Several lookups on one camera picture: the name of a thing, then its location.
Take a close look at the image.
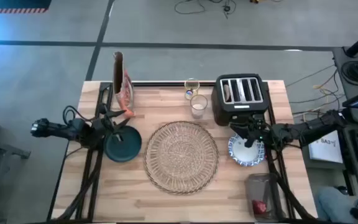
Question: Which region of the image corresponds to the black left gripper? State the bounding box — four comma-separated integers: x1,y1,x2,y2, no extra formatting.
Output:
82,109,131,149

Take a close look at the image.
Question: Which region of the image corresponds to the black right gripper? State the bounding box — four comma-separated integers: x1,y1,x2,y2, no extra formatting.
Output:
229,115,275,149

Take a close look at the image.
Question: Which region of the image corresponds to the blue patterned paper bowl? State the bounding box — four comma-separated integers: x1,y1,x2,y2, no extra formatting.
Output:
227,133,266,167

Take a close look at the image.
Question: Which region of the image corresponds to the dark teal plate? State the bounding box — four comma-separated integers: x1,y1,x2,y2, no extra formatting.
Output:
103,125,143,163

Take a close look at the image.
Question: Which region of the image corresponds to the orange cereal bag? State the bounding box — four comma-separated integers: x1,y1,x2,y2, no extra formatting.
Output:
112,51,136,118

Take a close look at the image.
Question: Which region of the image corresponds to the clear tumbler with rice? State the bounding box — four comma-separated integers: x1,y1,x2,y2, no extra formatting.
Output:
190,94,209,119

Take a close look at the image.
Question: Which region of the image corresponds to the black four-slot toaster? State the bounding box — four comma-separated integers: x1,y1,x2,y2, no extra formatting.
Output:
211,73,270,127

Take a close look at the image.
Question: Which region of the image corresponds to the bread slice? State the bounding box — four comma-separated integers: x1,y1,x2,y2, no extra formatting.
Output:
223,83,232,102

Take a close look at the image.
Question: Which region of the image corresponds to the clear plastic container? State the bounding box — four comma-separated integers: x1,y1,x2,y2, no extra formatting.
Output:
244,172,287,223

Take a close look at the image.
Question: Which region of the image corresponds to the round woven placemat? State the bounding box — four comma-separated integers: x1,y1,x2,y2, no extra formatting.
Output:
144,120,220,196

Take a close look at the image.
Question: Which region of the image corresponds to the red item in container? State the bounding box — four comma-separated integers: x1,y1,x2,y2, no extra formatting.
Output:
252,200,268,216

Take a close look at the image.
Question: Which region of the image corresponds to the white paper sheet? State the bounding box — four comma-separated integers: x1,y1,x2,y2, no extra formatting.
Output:
308,130,344,164

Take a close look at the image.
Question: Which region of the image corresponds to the person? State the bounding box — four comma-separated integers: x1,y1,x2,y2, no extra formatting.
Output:
315,185,358,224

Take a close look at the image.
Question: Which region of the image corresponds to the grey side desk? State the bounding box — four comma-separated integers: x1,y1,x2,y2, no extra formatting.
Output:
332,46,358,197

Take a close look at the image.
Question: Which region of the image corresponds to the gold wire utensil holder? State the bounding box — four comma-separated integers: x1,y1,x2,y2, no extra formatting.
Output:
183,78,201,100

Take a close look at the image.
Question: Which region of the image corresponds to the coiled black cable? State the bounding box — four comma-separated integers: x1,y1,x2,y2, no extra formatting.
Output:
340,60,358,86

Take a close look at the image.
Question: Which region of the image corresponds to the black floor cable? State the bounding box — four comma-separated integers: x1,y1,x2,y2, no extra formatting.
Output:
174,0,239,19

